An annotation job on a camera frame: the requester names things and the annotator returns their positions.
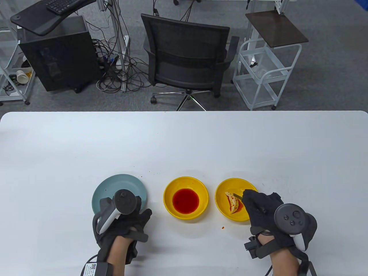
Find red soy sauce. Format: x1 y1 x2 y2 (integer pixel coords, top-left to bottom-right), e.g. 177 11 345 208
172 188 200 214

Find black keyboard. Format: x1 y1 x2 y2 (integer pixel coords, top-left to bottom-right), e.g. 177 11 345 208
46 0 87 15

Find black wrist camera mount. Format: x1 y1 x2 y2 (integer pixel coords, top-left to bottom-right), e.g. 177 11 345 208
244 234 296 259
126 229 149 242

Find person's left forearm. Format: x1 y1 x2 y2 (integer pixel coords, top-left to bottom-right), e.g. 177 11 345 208
106 236 133 276

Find tangle of black cables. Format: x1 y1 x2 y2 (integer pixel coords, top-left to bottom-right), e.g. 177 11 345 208
92 37 153 93

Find black mesh office chair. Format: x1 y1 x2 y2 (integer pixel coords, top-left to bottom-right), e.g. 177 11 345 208
141 14 240 111

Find person's right hand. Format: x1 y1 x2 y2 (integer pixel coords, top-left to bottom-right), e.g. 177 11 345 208
242 189 295 248

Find person's right forearm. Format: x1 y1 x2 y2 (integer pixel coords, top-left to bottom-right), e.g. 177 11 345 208
260 233 302 276

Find black computer tower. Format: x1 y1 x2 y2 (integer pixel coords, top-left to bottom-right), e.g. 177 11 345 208
18 16 101 93

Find yellow dumpling bowl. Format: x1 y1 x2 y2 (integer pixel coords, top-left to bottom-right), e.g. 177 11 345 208
215 178 258 222

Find yellow sauce bowl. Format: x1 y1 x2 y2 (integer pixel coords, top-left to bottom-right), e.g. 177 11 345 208
163 177 209 220

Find teal plate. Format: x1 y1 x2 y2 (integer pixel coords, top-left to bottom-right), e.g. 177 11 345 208
92 174 148 216

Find white wire cart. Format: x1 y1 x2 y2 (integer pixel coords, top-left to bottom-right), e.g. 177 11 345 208
0 17 36 106

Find person's left hand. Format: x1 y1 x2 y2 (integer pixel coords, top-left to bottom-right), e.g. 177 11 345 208
96 208 153 264

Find aluminium frame post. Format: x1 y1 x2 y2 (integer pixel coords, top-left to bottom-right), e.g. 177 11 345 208
111 0 128 77

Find pale dumpling with red dots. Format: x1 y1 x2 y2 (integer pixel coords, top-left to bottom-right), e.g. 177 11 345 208
225 191 239 214

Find white cart brown top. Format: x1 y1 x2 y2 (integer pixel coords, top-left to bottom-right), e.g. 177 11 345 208
232 11 309 111

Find dark grey motion controller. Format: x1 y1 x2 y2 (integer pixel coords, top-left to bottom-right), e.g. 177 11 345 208
92 189 142 248
274 203 317 251

